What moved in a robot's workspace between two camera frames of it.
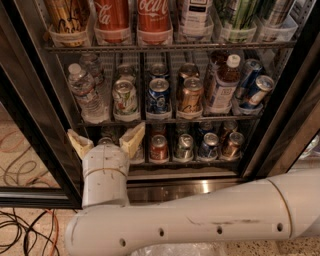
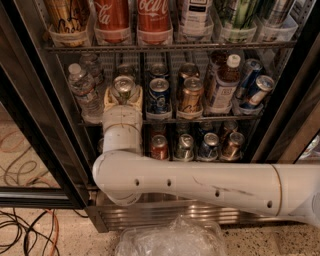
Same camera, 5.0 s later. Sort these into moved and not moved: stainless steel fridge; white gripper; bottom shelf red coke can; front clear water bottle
Moved: white gripper
Not moved: stainless steel fridge; front clear water bottle; bottom shelf red coke can
